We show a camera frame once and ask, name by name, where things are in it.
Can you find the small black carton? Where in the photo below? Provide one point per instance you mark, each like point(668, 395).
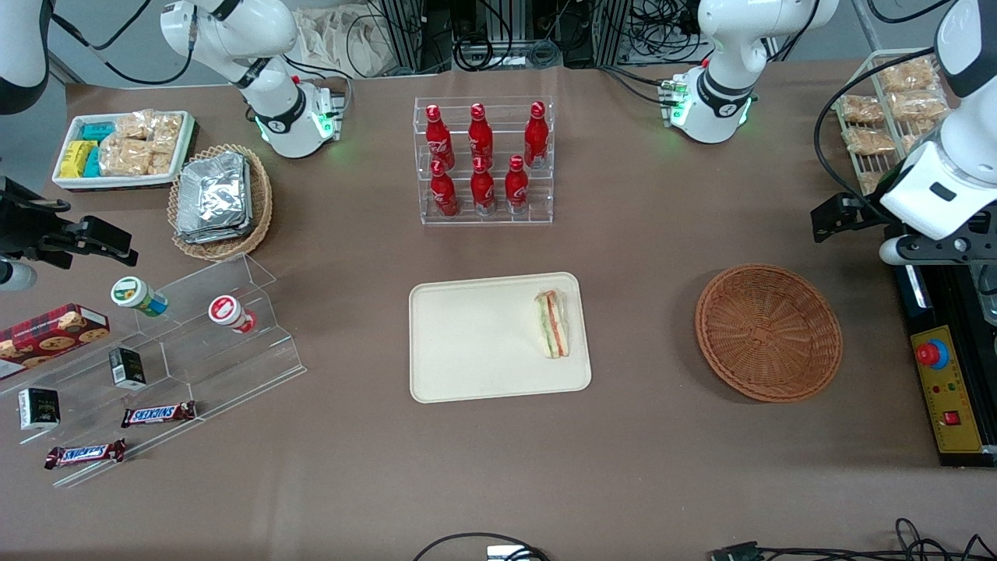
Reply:
point(127, 368)
point(39, 409)

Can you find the clear acrylic bottle rack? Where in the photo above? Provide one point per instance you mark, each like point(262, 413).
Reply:
point(498, 218)

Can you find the clear bag of crackers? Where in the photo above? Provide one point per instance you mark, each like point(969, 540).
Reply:
point(134, 125)
point(167, 131)
point(125, 157)
point(161, 163)

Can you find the clear bag of puffed snacks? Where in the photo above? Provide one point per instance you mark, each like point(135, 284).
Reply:
point(861, 109)
point(905, 75)
point(919, 105)
point(872, 181)
point(919, 141)
point(868, 140)

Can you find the black machine with yellow panel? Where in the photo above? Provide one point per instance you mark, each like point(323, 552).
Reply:
point(946, 405)

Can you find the red plaid cookie box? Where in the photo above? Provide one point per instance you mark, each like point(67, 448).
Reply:
point(47, 339)

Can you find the beige cloth bag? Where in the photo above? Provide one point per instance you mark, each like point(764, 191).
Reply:
point(343, 43)

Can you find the white rectangular snack tray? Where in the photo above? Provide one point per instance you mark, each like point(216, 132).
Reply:
point(117, 182)

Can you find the clear acrylic stepped shelf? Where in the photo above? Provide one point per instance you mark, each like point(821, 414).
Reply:
point(218, 366)

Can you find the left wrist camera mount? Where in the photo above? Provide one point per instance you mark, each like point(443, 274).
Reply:
point(896, 251)

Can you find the aluminium frame post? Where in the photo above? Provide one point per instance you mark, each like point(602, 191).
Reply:
point(405, 31)
point(615, 31)

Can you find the light oval wicker basket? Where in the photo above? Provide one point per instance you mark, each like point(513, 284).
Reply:
point(261, 210)

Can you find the green lid yogurt cup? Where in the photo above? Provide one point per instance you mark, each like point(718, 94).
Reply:
point(136, 294)

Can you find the white plug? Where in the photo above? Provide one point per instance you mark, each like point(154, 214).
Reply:
point(506, 553)

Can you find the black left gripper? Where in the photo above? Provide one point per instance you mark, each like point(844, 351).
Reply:
point(867, 210)

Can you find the triangle sandwich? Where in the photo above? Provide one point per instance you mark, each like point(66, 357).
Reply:
point(553, 327)

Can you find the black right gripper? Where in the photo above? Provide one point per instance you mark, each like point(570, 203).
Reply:
point(23, 226)

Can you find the red lid yogurt cup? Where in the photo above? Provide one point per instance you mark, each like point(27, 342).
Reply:
point(228, 312)

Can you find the steel pan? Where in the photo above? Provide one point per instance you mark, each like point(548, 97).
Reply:
point(988, 296)

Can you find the red emergency stop button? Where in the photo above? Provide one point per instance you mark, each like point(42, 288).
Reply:
point(932, 354)

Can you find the red cola bottle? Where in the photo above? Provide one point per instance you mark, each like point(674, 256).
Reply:
point(444, 193)
point(483, 189)
point(438, 140)
point(536, 136)
point(516, 187)
point(480, 136)

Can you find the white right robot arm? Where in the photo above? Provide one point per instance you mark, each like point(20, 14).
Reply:
point(234, 31)

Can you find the yellow snack pack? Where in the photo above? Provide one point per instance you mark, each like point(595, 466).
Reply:
point(72, 166)
point(78, 148)

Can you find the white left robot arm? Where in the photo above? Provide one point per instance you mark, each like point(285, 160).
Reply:
point(724, 47)

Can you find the teal snack pack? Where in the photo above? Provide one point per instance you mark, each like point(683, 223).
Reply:
point(92, 162)
point(97, 132)

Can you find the brown round wicker basket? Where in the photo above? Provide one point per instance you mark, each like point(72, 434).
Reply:
point(771, 335)

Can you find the silver foil pouch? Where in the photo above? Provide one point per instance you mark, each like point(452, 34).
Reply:
point(212, 191)
point(214, 238)

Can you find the snickers bar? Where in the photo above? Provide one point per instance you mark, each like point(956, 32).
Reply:
point(158, 414)
point(84, 453)

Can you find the cream plastic tray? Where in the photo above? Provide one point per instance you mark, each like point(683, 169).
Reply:
point(467, 343)

